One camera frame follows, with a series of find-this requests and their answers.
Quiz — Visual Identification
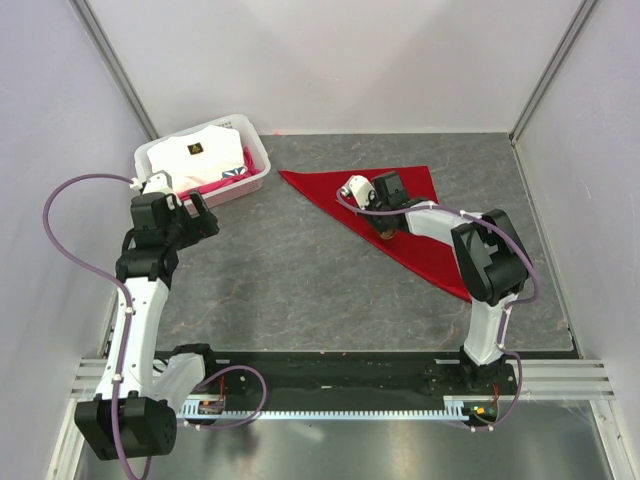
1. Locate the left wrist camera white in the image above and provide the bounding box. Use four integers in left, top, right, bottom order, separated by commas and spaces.
130, 171, 174, 194

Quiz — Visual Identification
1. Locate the pink folded towel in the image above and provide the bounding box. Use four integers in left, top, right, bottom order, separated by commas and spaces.
179, 147, 261, 201

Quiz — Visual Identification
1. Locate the aluminium frame rail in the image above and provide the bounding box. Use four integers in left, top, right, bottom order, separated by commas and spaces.
425, 359, 614, 402

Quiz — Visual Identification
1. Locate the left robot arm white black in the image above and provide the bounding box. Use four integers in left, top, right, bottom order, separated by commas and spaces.
74, 191, 220, 461

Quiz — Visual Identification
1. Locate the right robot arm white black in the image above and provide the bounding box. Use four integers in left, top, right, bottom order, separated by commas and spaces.
349, 171, 529, 394

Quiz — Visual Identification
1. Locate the white folded shirt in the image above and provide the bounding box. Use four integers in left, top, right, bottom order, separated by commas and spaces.
147, 125, 244, 193

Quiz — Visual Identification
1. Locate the white slotted cable duct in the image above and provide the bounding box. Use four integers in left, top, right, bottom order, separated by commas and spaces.
177, 397, 469, 423

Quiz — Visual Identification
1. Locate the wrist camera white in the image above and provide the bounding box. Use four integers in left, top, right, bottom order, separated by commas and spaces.
339, 175, 375, 210
130, 171, 174, 194

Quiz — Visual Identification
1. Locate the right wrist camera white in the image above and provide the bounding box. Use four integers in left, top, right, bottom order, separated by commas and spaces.
339, 175, 375, 210

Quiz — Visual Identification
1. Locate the red cloth napkin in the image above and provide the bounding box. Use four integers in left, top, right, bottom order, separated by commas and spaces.
279, 167, 471, 302

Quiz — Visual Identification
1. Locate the wooden spoon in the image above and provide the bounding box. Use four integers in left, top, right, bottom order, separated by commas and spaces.
378, 225, 398, 240

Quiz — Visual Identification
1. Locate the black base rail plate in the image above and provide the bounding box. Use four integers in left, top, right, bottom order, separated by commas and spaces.
149, 349, 521, 412

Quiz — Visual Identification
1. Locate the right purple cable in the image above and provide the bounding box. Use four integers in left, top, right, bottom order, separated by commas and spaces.
335, 187, 541, 434

